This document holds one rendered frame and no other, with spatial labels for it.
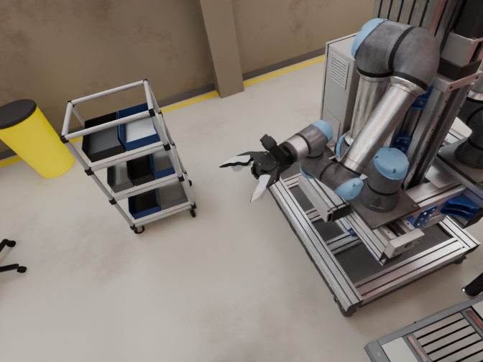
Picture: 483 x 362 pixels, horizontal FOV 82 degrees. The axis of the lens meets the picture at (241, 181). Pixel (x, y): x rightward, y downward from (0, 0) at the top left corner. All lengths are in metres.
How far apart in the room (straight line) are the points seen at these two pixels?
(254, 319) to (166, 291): 0.61
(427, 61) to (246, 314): 1.56
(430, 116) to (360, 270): 0.93
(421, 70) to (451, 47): 0.30
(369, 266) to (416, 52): 1.23
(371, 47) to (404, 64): 0.11
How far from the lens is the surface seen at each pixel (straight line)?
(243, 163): 0.79
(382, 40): 0.92
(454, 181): 1.59
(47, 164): 3.26
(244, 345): 1.84
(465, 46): 1.13
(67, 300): 2.41
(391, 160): 1.11
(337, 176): 0.88
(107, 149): 1.81
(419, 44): 0.89
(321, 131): 0.87
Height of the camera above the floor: 1.80
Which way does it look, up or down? 48 degrees down
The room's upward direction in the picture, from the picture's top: 12 degrees counter-clockwise
